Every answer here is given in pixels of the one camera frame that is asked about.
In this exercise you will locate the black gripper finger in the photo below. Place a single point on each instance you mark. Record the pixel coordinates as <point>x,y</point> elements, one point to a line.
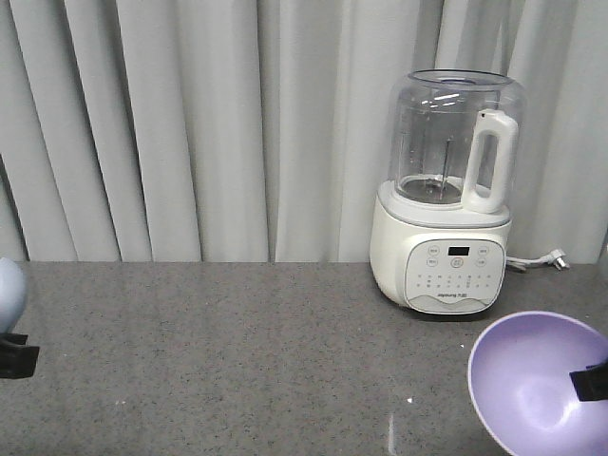
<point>18,359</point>
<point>591,384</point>

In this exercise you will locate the light blue plastic spoon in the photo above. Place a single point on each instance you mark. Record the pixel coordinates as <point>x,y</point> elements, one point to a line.
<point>13,294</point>

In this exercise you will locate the purple plastic bowl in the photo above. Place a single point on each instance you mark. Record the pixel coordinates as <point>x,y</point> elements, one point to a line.
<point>519,385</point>

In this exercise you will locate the white blender with clear jar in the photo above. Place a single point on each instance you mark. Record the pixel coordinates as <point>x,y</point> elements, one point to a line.
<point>441,218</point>

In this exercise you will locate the white pleated curtain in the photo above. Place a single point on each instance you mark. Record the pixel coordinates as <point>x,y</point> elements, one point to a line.
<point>259,130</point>

